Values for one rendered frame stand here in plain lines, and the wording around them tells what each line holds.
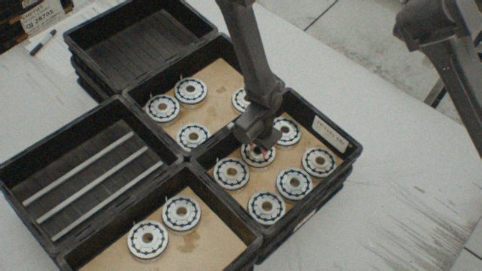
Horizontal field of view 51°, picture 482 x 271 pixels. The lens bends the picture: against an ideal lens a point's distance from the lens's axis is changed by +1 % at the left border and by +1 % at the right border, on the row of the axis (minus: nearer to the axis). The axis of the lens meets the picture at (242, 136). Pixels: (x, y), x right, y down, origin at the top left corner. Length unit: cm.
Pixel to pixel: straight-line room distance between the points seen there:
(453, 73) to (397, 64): 220
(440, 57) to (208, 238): 78
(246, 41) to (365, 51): 204
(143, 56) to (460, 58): 112
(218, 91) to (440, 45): 92
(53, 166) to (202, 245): 48
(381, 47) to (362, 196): 161
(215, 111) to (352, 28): 174
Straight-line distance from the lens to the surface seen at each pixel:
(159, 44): 175
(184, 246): 134
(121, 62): 170
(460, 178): 180
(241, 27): 102
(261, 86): 117
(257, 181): 143
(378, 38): 315
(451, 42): 82
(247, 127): 122
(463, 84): 85
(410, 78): 300
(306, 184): 142
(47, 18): 256
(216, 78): 164
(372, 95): 188
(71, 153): 152
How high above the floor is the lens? 208
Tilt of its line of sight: 56 degrees down
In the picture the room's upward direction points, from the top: 8 degrees clockwise
